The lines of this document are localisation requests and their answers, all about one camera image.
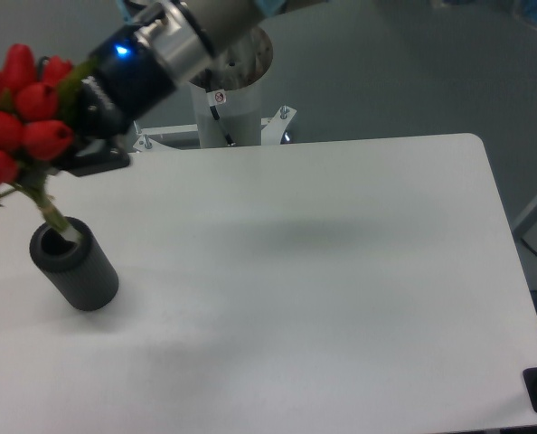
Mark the white pedestal base bracket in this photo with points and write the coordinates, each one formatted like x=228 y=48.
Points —
x=214 y=129

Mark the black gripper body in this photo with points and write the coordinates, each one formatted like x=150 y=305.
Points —
x=126 y=82

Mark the red tulip bouquet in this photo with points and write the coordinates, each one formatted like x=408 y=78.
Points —
x=38 y=121

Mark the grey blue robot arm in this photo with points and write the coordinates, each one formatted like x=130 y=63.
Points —
x=167 y=44

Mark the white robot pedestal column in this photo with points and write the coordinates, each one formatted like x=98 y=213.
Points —
x=232 y=83

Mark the dark grey ribbed vase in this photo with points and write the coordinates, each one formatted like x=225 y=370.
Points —
x=80 y=271

